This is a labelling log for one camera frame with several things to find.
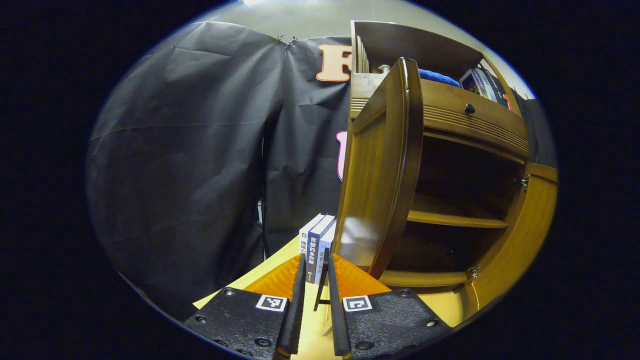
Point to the wooden shoe cabinet door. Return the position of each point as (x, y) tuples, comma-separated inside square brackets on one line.
[(380, 165), (525, 240)]

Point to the light blue spine book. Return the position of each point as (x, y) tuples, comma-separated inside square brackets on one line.
[(327, 245)]

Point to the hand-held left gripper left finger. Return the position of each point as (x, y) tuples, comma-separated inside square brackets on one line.
[(296, 310)]

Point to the dark blue spine book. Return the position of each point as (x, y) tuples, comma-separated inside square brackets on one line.
[(314, 250)]

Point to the black round drawer knob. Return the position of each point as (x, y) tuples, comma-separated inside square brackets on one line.
[(470, 108)]

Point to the black upright book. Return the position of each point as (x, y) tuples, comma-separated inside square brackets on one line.
[(497, 90)]

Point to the metal door hinge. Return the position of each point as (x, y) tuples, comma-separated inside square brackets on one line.
[(472, 272), (524, 182)]

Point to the wooden cabinet drawer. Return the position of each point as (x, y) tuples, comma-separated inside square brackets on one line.
[(480, 125)]

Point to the white spine book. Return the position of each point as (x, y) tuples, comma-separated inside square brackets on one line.
[(305, 240)]

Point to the blue upright book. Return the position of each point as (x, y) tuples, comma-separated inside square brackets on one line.
[(469, 82)]

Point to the blue folded towel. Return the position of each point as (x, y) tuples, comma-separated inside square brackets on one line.
[(437, 78)]

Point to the black backdrop cloth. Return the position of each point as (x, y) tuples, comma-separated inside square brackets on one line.
[(190, 150)]

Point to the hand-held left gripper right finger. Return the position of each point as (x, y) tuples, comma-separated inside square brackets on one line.
[(337, 315)]

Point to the wooden double-door shoe cabinet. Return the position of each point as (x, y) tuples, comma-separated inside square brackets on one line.
[(450, 250)]

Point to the wooden inner cabinet shelf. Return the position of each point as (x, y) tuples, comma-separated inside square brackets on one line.
[(450, 217)]

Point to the pale grey upright book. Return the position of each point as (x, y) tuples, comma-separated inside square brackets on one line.
[(484, 85)]

